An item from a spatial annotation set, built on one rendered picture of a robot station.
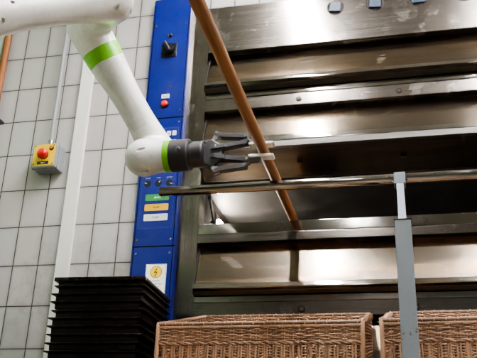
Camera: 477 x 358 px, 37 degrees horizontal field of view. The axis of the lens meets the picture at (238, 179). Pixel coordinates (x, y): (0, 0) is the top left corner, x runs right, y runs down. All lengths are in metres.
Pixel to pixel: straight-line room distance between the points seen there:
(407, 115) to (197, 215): 0.82
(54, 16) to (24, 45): 1.24
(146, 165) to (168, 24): 1.03
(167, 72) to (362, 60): 0.75
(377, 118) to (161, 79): 0.84
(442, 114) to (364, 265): 0.61
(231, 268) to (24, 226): 0.82
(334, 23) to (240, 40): 0.37
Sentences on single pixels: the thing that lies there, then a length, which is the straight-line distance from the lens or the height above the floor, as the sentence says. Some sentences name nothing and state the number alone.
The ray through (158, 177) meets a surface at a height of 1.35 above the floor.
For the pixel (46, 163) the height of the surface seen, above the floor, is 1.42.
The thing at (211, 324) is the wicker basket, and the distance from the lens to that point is 1.92.
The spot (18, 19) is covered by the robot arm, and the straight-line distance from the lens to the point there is 1.91.
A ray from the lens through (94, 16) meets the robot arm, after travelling 2.05.
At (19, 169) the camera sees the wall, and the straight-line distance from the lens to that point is 2.91.
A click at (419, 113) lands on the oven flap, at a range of 2.61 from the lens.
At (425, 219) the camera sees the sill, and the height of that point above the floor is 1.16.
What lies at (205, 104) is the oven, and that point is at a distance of 2.73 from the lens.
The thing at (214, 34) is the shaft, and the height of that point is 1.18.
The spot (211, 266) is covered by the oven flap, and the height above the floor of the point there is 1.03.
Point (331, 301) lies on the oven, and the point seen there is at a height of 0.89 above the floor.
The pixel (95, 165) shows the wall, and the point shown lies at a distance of 2.77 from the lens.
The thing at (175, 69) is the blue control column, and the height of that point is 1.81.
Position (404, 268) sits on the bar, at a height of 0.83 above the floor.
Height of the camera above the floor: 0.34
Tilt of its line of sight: 23 degrees up
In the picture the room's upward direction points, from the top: 2 degrees clockwise
